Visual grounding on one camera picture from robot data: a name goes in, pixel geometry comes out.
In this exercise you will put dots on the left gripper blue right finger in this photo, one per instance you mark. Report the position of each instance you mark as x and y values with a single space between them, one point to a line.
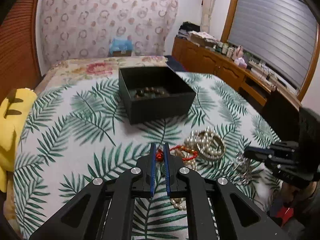
216 209

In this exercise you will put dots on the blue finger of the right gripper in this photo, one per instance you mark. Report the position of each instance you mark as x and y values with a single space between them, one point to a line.
258 154

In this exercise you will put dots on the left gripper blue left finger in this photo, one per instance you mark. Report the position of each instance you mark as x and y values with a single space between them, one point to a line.
104 208

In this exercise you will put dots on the silver chain pendant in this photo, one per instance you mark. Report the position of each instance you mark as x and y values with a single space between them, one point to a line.
243 166

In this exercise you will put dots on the silver cuff bangle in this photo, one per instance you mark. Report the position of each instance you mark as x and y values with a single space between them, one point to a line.
210 146

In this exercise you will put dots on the black square jewelry box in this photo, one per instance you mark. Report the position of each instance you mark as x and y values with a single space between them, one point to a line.
152 93

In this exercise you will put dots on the green leaf print tablecloth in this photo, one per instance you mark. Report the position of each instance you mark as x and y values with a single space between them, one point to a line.
77 132

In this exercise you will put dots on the pink bunny figurine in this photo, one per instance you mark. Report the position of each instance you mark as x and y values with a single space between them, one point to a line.
238 53

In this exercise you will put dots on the wooden sideboard cabinet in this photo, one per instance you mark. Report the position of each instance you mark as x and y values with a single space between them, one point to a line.
249 83

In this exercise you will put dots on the grey window blind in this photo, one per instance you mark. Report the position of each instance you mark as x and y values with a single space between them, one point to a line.
280 32

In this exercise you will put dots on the yellow plush toy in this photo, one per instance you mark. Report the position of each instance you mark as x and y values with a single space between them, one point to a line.
14 111

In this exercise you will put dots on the pile of papers and clothes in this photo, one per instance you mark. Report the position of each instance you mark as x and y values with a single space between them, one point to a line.
191 32

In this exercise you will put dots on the floral bedspread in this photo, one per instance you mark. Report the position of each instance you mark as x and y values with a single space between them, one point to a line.
71 71

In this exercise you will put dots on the blue plastic bag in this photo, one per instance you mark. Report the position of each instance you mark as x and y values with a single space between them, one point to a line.
121 47

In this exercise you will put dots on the brown wooden wardrobe door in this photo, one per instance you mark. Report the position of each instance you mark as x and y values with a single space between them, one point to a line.
19 60

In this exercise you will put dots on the patterned lace curtain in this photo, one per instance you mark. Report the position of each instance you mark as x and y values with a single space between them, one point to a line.
83 29

